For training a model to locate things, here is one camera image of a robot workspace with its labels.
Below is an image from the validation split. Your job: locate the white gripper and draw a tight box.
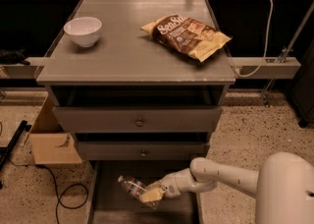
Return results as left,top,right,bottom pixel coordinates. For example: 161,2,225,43
139,173,181,203

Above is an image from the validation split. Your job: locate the clear plastic water bottle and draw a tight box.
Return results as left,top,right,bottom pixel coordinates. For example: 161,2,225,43
118,176,160,209

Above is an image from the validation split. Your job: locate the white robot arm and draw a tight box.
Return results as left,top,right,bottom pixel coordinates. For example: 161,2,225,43
140,152,314,224

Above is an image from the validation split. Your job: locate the round middle drawer knob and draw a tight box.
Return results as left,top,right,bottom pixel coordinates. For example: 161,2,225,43
140,150,147,157

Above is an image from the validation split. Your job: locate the round drawer knob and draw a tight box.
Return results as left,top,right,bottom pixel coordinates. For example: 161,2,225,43
135,118,144,127
140,150,147,157

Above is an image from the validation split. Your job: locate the grey open bottom drawer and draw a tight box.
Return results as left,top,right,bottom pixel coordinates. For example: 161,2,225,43
87,160,203,224

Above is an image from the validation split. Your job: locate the round top drawer knob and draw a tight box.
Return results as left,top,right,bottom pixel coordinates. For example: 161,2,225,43
135,118,144,127

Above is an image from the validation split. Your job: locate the grey middle drawer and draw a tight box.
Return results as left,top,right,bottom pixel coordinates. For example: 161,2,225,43
78,141,209,160

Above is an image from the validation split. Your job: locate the grey drawer cabinet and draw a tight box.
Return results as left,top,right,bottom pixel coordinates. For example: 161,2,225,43
37,0,235,220

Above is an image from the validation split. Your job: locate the grey top drawer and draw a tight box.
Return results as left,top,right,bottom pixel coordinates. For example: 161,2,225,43
53,106,222,133

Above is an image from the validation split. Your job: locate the cardboard box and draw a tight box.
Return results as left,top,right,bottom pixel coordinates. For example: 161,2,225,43
28,97,82,165

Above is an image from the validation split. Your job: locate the black metal stand leg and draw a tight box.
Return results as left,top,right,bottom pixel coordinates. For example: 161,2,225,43
0,119,32,190

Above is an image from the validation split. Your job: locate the brown yellow chip bag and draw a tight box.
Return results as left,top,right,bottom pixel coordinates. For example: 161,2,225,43
141,14,231,62

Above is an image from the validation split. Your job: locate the white ceramic bowl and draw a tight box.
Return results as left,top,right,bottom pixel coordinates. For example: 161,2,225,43
64,17,102,47

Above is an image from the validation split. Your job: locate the black floor cable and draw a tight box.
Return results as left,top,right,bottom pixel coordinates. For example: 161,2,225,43
8,157,90,224

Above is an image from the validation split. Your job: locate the black object on rail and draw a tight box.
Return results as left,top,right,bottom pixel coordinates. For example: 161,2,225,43
0,49,30,66

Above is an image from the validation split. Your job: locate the white hanging cable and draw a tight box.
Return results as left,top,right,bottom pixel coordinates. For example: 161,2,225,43
234,0,275,79

